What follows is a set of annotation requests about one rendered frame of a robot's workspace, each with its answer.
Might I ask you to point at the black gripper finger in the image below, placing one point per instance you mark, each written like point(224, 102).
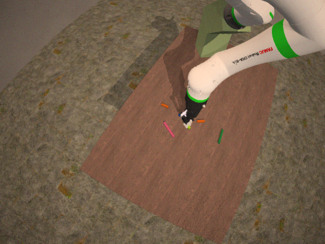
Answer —
point(193, 116)
point(186, 118)

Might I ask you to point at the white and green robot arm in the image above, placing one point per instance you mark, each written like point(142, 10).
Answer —
point(301, 32)

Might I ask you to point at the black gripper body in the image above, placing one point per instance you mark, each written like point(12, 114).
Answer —
point(189, 109)

